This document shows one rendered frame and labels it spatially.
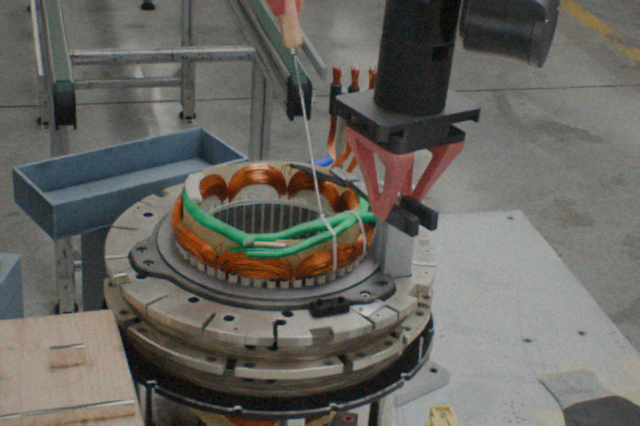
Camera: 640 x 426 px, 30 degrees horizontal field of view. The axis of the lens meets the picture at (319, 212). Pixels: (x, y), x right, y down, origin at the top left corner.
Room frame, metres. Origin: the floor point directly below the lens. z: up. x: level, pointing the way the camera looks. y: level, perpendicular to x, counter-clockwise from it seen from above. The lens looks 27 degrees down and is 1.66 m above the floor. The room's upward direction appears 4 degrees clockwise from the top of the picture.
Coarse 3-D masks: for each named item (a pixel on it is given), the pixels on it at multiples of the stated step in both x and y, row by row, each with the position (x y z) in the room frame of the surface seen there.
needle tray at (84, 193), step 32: (192, 128) 1.36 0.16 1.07; (64, 160) 1.25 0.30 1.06; (96, 160) 1.28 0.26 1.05; (128, 160) 1.30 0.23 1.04; (160, 160) 1.33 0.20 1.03; (192, 160) 1.35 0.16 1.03; (224, 160) 1.32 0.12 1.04; (32, 192) 1.17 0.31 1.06; (64, 192) 1.24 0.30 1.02; (96, 192) 1.25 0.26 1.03; (128, 192) 1.19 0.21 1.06; (160, 192) 1.21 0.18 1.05; (64, 224) 1.14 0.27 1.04; (96, 224) 1.16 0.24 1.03; (96, 256) 1.22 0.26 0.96; (96, 288) 1.22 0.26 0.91
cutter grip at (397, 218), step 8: (392, 208) 0.87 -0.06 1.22; (400, 208) 0.87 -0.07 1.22; (392, 216) 0.86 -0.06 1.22; (400, 216) 0.86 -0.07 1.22; (408, 216) 0.85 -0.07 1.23; (392, 224) 0.86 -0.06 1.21; (400, 224) 0.86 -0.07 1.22; (408, 224) 0.85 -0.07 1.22; (416, 224) 0.85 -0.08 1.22; (408, 232) 0.85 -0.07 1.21; (416, 232) 0.85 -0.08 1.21
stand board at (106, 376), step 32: (0, 320) 0.90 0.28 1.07; (32, 320) 0.91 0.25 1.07; (64, 320) 0.91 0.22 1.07; (96, 320) 0.92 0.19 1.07; (0, 352) 0.85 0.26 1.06; (32, 352) 0.86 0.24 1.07; (96, 352) 0.86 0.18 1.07; (0, 384) 0.81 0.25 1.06; (32, 384) 0.81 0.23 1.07; (64, 384) 0.82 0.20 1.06; (96, 384) 0.82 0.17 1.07; (128, 384) 0.82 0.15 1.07; (128, 416) 0.78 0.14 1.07
